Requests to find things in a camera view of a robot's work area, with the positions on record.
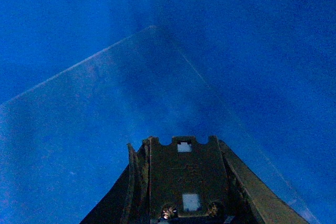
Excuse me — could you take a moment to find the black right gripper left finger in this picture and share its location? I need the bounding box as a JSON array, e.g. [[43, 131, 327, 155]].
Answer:
[[81, 136, 153, 223]]

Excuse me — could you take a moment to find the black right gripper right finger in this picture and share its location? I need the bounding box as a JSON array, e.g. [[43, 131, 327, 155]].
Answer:
[[219, 140, 307, 223]]

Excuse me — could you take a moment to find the black switch contact block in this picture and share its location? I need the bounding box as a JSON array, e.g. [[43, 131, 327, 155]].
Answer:
[[149, 136, 233, 223]]

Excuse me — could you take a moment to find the ribbed blue bin, empty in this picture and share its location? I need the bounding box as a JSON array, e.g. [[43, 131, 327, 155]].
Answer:
[[1, 0, 335, 223]]

